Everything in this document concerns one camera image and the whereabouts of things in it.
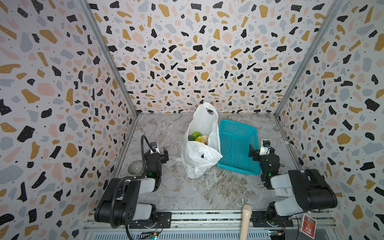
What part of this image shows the teal plastic basket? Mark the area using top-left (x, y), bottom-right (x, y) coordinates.
top-left (217, 119), bottom-right (261, 176)

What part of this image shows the white plastic bag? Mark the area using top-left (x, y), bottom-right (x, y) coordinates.
top-left (181, 103), bottom-right (223, 179)

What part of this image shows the green custard apple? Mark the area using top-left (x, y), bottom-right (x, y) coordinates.
top-left (192, 132), bottom-right (202, 139)

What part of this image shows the yellow banana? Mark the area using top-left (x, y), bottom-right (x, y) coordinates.
top-left (195, 136), bottom-right (203, 143)

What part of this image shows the green avocado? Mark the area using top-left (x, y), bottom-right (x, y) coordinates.
top-left (188, 135), bottom-right (196, 141)

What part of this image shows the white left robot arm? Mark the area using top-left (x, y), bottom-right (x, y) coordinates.
top-left (94, 148), bottom-right (171, 229)

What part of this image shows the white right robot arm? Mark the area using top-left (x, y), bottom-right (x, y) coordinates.
top-left (249, 140), bottom-right (338, 227)

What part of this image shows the grey round cup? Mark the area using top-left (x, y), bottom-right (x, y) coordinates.
top-left (127, 161), bottom-right (144, 177)

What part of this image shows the white box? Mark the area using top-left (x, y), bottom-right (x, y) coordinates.
top-left (273, 188), bottom-right (294, 198)

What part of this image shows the red label card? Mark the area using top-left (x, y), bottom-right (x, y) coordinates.
top-left (299, 214), bottom-right (317, 240)

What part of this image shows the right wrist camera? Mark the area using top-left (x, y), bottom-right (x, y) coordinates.
top-left (259, 139), bottom-right (271, 156)

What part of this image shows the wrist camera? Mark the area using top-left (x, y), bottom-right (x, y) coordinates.
top-left (259, 139), bottom-right (271, 156)
top-left (150, 142), bottom-right (160, 153)

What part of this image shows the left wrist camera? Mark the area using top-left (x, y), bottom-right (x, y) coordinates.
top-left (150, 142), bottom-right (160, 153)

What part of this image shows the beige wooden handle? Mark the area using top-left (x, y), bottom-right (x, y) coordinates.
top-left (240, 205), bottom-right (253, 240)

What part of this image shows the black corrugated cable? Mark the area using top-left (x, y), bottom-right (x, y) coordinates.
top-left (109, 134), bottom-right (155, 229)

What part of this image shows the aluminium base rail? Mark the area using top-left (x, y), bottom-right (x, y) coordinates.
top-left (83, 209), bottom-right (334, 240)

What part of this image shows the metal corner post left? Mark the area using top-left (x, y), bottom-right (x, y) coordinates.
top-left (76, 0), bottom-right (139, 117)

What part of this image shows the metal corner post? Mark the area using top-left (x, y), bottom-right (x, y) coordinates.
top-left (274, 0), bottom-right (346, 117)
top-left (76, 0), bottom-right (139, 117)

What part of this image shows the metal corner post right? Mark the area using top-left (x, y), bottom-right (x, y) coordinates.
top-left (274, 0), bottom-right (346, 117)

